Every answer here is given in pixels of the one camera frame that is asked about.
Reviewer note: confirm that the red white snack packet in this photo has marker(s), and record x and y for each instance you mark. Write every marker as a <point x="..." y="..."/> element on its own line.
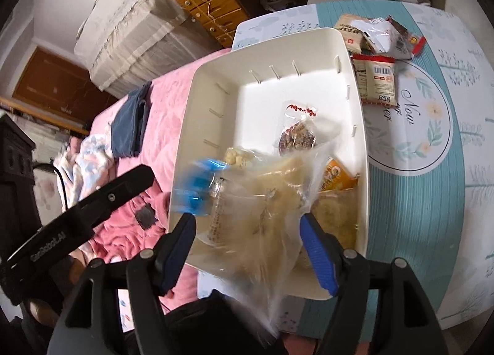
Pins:
<point x="374" y="79"/>

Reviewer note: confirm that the beige bread packet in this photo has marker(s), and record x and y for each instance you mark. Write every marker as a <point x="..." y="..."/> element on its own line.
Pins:
<point x="349" y="32"/>

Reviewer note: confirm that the blue jeans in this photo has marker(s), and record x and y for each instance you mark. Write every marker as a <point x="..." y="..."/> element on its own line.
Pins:
<point x="129" y="127"/>

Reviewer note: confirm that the person's left hand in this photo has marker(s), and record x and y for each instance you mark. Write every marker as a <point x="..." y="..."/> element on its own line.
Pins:
<point x="75" y="268"/>

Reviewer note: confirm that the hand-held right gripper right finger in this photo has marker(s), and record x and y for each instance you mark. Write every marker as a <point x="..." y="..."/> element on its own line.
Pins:
<point x="318" y="254"/>

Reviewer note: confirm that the brown wooden door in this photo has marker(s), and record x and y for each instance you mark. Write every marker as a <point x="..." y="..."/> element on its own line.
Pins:
<point x="46" y="80"/>

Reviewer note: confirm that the floral white blanket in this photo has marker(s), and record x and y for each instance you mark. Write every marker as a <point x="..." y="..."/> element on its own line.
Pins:
<point x="88" y="162"/>

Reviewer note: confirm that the white plastic storage box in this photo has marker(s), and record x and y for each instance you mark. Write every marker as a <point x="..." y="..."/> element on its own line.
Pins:
<point x="247" y="100"/>

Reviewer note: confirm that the pink quilt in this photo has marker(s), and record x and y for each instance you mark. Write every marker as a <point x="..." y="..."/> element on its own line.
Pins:
<point x="162" y="100"/>

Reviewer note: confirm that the white lace cover cloth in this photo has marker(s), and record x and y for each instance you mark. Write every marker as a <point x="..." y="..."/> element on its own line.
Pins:
<point x="131" y="30"/>

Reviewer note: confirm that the clear bread packet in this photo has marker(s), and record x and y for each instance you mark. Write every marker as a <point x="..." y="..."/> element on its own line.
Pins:
<point x="262" y="223"/>

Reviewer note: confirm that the blue snack packet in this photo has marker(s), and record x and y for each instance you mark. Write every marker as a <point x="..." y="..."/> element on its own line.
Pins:
<point x="197" y="185"/>

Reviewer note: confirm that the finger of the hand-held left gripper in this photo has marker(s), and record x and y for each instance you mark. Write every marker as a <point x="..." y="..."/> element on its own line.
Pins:
<point x="115" y="194"/>

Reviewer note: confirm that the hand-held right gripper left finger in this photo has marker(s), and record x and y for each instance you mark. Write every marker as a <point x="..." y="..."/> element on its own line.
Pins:
<point x="177" y="250"/>

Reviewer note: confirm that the dark cabinet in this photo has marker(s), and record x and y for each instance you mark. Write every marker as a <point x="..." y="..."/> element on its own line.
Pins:
<point x="19" y="185"/>

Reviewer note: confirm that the orange snack packet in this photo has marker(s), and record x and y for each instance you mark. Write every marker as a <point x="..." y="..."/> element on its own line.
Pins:
<point x="335" y="177"/>

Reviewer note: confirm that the small brown red packet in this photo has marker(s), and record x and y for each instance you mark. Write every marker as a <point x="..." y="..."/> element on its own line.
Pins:
<point x="411" y="42"/>

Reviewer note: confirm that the puffed rice cake packet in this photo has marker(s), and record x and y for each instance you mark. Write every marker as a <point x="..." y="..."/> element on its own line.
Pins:
<point x="239" y="156"/>

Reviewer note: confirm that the clear nut bar packet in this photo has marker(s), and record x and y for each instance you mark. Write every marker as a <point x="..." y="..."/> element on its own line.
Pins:
<point x="297" y="138"/>

